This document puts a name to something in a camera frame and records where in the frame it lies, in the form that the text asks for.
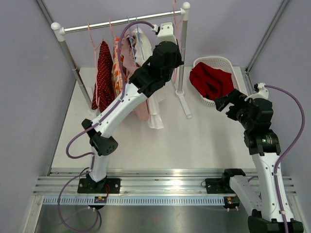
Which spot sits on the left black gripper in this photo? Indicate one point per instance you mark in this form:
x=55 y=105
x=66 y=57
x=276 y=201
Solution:
x=178 y=60

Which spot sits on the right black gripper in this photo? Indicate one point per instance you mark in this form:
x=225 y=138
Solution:
x=235 y=97

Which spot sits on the pink wire hanger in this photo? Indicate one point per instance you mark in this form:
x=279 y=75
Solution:
x=176 y=21

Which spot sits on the white skirt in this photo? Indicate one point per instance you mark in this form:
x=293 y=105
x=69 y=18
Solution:
x=154 y=121

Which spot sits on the blue hanger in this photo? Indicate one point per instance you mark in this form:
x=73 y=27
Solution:
x=140 y=42
x=131 y=42

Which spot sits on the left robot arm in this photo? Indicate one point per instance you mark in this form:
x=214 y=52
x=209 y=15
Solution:
x=156 y=71

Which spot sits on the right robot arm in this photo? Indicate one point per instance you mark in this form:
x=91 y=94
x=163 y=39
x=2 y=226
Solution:
x=268 y=211

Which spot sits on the pink skirt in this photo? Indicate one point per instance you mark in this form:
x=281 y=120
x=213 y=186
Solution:
x=134 y=75

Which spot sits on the orange floral skirt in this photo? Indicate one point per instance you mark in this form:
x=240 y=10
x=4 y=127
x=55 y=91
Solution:
x=116 y=71

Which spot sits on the pink hanger middle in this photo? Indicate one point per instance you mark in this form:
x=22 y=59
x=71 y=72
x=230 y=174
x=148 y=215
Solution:
x=112 y=32

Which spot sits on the pink hanger left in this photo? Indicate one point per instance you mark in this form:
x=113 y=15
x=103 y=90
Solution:
x=94 y=60

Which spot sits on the red polka dot skirt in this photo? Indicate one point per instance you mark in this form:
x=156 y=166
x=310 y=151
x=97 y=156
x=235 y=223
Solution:
x=103 y=93

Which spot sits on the metal clothes rack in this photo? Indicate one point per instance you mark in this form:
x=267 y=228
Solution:
x=60 y=33

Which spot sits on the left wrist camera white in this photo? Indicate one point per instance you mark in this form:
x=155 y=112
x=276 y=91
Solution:
x=165 y=32

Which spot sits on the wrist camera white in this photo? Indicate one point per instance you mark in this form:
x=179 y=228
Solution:
x=261 y=92
x=165 y=32

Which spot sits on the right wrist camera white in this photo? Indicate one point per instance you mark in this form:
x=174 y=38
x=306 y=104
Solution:
x=261 y=92

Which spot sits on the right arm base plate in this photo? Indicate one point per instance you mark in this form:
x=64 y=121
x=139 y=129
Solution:
x=217 y=186

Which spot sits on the slotted cable duct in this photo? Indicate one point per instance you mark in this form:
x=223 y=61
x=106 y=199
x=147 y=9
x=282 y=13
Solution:
x=136 y=200

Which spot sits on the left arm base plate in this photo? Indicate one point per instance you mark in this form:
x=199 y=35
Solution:
x=114 y=185

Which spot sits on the aluminium rail frame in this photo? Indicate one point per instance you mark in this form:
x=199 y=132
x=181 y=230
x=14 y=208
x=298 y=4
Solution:
x=148 y=182

